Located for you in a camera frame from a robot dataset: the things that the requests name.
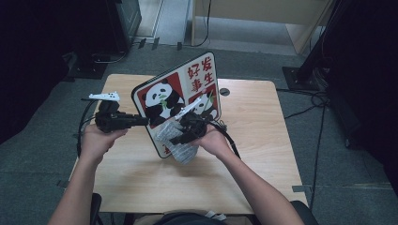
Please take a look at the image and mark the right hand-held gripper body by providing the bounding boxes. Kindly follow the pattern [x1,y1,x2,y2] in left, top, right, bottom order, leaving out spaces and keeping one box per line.
[174,97,209,144]

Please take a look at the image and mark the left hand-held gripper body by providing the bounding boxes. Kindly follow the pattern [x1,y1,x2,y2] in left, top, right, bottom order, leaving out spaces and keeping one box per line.
[88,90,130,134]

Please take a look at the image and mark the grey striped cloth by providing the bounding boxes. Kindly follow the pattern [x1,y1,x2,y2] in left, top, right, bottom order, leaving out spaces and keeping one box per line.
[155,120,200,166]

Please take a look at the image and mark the panda print square board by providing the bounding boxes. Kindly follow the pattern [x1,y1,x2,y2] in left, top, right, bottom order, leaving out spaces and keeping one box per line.
[130,51,222,159]

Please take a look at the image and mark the person's right hand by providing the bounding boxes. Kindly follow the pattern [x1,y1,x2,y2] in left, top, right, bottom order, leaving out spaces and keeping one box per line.
[189,123,234,158]

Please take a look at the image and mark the person's left hand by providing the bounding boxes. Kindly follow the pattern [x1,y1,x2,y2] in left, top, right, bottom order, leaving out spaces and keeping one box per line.
[79,123,130,163]

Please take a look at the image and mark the black flat stand base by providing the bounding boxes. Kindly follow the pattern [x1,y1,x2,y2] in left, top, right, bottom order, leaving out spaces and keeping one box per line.
[65,51,109,80]

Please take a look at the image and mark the person's dark shirt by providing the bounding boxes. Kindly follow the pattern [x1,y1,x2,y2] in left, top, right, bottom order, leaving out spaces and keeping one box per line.
[153,212,226,225]

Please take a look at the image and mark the black chair armrest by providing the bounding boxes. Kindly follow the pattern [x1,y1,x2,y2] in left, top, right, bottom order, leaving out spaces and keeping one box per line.
[290,200,319,225]
[89,192,103,225]

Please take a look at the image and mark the black cabinet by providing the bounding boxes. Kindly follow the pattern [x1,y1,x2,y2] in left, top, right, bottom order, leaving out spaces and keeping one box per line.
[104,0,144,54]

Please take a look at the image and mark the dark curtain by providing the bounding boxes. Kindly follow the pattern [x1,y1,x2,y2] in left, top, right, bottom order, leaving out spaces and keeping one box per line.
[322,0,398,198]
[0,0,109,144]

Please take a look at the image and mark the black metal stand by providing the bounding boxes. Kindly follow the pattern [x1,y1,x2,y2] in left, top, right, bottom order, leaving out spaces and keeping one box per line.
[281,0,345,92]

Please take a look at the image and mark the light wooden furniture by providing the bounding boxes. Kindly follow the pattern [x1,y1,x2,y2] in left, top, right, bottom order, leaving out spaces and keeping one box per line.
[191,0,333,56]

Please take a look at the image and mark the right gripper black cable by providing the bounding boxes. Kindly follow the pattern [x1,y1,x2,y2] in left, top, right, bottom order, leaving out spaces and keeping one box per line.
[207,120,242,158]

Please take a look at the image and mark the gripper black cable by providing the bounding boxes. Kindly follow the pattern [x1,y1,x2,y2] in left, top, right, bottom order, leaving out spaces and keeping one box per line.
[76,97,101,158]
[207,120,242,158]

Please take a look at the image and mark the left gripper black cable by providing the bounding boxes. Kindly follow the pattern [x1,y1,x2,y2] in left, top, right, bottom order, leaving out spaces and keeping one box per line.
[76,97,101,158]

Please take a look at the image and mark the black cable on stand base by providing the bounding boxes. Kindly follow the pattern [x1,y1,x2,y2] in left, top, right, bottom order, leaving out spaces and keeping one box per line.
[92,51,128,65]

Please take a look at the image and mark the white drawstring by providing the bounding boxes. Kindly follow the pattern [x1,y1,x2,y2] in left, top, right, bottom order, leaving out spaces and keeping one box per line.
[205,210,227,221]

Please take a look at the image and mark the thin black hanging cable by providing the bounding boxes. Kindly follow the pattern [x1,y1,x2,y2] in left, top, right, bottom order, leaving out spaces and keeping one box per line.
[191,0,213,49]

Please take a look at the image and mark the looped black floor cable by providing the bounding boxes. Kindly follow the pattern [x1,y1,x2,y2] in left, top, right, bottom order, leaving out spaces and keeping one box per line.
[276,87,329,120]

